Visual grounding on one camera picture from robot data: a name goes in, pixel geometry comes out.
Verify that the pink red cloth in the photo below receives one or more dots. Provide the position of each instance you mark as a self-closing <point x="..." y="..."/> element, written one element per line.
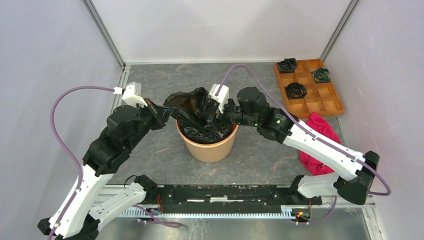
<point x="316" y="163"/>

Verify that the aluminium corner post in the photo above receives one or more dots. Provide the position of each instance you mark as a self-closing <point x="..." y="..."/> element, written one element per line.
<point x="348" y="12"/>
<point x="101" y="27"/>

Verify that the left aluminium corner post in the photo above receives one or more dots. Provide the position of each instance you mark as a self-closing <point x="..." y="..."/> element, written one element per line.
<point x="101" y="27"/>

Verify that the black plastic trash bag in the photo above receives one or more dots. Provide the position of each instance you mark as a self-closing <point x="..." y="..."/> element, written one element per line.
<point x="190" y="109"/>

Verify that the dark bag roll blue-green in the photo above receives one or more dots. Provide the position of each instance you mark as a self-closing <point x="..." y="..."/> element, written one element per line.
<point x="321" y="75"/>

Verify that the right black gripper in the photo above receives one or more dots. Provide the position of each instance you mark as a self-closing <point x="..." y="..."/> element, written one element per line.
<point x="217" y="117"/>

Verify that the orange plastic trash bin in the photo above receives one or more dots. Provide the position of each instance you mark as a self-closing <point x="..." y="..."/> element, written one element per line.
<point x="210" y="153"/>

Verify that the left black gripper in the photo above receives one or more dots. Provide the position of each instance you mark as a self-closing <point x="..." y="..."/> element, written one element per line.
<point x="161" y="113"/>

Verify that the black bag roll middle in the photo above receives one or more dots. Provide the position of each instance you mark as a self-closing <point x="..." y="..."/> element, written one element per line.
<point x="295" y="90"/>

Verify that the right aluminium corner post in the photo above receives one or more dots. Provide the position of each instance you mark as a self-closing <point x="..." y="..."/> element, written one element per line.
<point x="348" y="12"/>

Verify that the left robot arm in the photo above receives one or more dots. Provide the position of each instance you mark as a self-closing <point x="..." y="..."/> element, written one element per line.
<point x="126" y="127"/>

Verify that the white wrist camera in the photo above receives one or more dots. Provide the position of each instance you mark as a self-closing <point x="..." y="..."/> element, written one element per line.
<point x="221" y="95"/>
<point x="131" y="94"/>

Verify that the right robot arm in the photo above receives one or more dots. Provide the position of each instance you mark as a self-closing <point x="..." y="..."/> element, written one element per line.
<point x="353" y="171"/>

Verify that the orange compartment tray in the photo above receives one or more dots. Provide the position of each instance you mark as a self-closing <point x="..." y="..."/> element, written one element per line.
<point x="321" y="98"/>

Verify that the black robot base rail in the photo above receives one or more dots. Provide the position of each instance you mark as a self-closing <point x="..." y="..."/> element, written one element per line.
<point x="222" y="198"/>

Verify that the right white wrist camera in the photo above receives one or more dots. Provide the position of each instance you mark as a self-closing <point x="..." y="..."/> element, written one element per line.
<point x="221" y="95"/>

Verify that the black bag roll top-left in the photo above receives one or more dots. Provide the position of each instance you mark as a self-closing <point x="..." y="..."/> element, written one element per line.
<point x="288" y="65"/>

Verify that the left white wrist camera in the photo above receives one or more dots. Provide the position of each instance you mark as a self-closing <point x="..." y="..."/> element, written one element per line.
<point x="131" y="94"/>

